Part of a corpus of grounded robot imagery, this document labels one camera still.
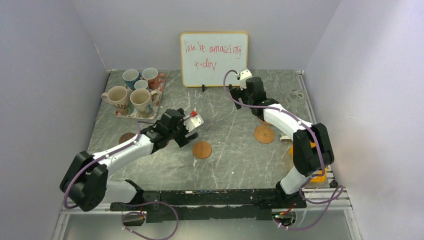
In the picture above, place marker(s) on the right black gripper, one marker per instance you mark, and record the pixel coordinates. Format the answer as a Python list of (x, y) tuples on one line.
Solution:
[(238, 93)]

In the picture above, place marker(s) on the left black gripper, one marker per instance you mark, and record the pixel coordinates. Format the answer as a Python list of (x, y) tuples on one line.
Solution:
[(182, 139)]

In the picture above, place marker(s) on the light wooden coaster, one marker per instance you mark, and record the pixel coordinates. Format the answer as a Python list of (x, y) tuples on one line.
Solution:
[(264, 122), (202, 150)]

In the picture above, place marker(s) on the woven rattan coaster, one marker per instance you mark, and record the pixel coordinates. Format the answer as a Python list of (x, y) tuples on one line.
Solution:
[(264, 134)]

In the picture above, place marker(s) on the dark walnut wooden coaster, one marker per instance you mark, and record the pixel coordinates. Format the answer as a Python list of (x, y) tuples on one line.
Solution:
[(129, 136)]

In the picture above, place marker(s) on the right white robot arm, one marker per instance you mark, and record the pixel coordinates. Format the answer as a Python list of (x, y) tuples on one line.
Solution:
[(312, 149)]

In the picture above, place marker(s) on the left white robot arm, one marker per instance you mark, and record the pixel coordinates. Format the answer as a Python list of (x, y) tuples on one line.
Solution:
[(86, 183)]

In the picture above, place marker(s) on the cream seahorse mug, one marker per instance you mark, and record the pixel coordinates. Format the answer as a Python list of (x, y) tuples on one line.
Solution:
[(144, 101)]

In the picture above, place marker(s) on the clear tape roll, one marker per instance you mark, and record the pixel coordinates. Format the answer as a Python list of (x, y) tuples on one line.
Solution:
[(296, 97)]

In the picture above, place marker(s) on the floral serving tray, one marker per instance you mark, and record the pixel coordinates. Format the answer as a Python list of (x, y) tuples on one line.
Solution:
[(134, 114)]

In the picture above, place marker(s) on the orange floral mug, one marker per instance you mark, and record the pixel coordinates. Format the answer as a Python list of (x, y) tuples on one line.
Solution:
[(153, 77)]

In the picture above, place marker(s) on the black whiteboard stand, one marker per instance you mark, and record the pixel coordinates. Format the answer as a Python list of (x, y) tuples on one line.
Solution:
[(204, 87)]

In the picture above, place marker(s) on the small light blue mug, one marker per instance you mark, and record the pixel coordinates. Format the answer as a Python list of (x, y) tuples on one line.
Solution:
[(141, 84)]

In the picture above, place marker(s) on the yellow framed whiteboard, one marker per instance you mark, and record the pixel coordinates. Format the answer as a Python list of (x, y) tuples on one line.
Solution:
[(207, 56)]

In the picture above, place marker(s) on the cream coral pattern mug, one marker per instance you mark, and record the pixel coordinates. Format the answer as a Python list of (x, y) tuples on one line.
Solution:
[(119, 97)]

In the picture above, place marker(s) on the teal blue mug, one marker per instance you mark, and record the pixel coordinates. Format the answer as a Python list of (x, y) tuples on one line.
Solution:
[(130, 77)]

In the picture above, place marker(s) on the yellow orange object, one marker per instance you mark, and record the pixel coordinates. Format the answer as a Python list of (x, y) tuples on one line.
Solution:
[(319, 176)]

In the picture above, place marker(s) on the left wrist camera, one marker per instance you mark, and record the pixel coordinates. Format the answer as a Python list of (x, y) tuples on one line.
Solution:
[(192, 121)]

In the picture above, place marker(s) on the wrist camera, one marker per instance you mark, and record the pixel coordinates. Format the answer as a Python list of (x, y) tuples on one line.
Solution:
[(192, 121), (242, 77)]

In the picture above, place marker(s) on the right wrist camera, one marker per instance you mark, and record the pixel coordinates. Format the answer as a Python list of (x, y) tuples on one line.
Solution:
[(242, 77)]

